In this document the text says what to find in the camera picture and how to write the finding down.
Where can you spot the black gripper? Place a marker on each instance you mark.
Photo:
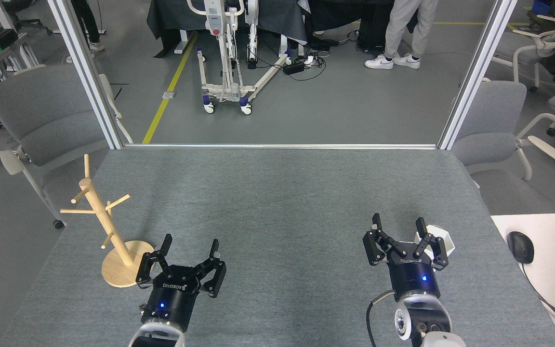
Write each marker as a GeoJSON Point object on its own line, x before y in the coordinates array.
{"type": "Point", "coordinates": [415, 277]}
{"type": "Point", "coordinates": [171, 299]}

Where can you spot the white faceted cup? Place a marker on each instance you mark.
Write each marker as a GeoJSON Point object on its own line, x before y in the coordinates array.
{"type": "Point", "coordinates": [447, 240]}

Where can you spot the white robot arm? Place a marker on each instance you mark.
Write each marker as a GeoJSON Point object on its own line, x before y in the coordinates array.
{"type": "Point", "coordinates": [154, 337]}
{"type": "Point", "coordinates": [422, 320]}

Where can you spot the wooden cup rack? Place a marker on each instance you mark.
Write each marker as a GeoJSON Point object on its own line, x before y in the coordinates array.
{"type": "Point", "coordinates": [118, 272]}

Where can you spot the black computer mouse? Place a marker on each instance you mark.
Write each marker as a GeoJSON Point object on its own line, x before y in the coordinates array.
{"type": "Point", "coordinates": [521, 246]}

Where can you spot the grey padded chair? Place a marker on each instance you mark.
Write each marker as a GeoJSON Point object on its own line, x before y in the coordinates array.
{"type": "Point", "coordinates": [489, 120]}
{"type": "Point", "coordinates": [41, 111]}

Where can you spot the metal floor plate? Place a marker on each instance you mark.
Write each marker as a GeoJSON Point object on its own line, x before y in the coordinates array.
{"type": "Point", "coordinates": [169, 95]}

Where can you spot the black power strip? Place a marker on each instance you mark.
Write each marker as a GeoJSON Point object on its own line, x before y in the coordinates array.
{"type": "Point", "coordinates": [294, 68]}

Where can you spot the black box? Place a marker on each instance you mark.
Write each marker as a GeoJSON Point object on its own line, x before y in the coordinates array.
{"type": "Point", "coordinates": [374, 29]}

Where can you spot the person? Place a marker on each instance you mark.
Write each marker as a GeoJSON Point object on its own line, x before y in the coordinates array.
{"type": "Point", "coordinates": [87, 21]}
{"type": "Point", "coordinates": [403, 24]}

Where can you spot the white stand on wheels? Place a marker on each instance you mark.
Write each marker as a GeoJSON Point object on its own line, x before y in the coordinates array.
{"type": "Point", "coordinates": [215, 19]}

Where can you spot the white mesh office chair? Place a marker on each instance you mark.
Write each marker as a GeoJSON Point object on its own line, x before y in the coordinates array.
{"type": "Point", "coordinates": [554, 33]}

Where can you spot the dark table cloth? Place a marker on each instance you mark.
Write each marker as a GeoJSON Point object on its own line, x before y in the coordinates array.
{"type": "Point", "coordinates": [277, 17]}

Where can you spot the equipment cart with green light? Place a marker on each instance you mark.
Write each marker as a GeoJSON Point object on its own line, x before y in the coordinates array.
{"type": "Point", "coordinates": [0, 43]}

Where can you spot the silver table edge rail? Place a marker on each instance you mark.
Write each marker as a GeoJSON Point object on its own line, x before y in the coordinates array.
{"type": "Point", "coordinates": [282, 146]}

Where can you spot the silver frame post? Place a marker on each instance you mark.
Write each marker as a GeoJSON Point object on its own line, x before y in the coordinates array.
{"type": "Point", "coordinates": [475, 72]}
{"type": "Point", "coordinates": [85, 72]}

